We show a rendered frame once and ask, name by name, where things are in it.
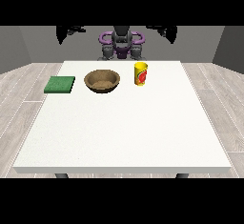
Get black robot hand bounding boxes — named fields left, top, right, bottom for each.
left=55, top=26, right=87, bottom=46
left=145, top=26, right=178, bottom=45

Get yellow cup melon print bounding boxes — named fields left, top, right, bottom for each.
left=133, top=61, right=149, bottom=88

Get green square pad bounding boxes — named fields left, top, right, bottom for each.
left=43, top=75, right=76, bottom=94

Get brown wooden bowl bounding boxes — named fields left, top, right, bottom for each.
left=83, top=69, right=122, bottom=94

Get grey robot trunk purple rings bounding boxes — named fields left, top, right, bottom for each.
left=97, top=26, right=148, bottom=62

